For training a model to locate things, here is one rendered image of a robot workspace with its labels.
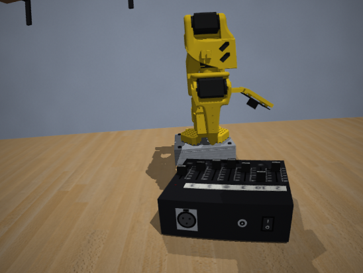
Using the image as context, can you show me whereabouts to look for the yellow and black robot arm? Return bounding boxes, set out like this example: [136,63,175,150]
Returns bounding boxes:
[181,12,237,146]

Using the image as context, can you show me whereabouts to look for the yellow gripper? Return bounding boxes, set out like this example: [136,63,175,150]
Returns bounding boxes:
[187,68,274,145]

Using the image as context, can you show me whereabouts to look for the black lighting desk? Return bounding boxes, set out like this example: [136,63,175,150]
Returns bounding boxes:
[157,158,293,242]

